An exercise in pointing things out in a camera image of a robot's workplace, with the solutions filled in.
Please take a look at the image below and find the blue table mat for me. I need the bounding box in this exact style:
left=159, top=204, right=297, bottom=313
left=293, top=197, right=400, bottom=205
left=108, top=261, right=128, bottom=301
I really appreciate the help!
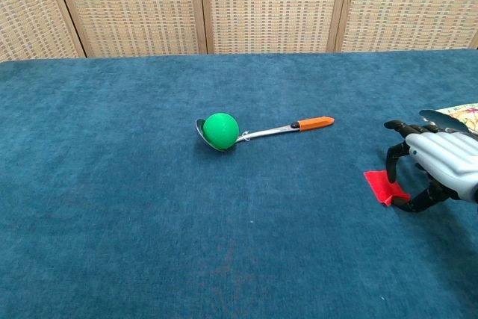
left=0, top=48, right=478, bottom=319

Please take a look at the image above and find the woven bamboo screen panel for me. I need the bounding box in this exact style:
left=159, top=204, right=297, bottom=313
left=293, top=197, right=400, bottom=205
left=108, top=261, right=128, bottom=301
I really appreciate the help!
left=198, top=0, right=353, bottom=55
left=0, top=0, right=87, bottom=61
left=335, top=0, right=478, bottom=53
left=50, top=0, right=208, bottom=58

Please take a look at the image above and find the yellow snack packet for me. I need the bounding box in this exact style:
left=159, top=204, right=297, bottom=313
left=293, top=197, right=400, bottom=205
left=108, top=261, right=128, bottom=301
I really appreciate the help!
left=438, top=102, right=478, bottom=129

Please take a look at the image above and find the red rectangular packet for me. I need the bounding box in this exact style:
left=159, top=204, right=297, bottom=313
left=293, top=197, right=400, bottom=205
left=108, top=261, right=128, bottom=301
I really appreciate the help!
left=364, top=170, right=411, bottom=208

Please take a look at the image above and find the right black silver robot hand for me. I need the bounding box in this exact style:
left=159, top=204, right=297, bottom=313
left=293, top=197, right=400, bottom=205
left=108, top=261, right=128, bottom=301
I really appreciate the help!
left=383, top=119, right=478, bottom=214

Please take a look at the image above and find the green ball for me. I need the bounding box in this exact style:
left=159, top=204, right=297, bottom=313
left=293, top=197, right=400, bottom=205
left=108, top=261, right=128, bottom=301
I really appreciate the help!
left=202, top=112, right=240, bottom=150

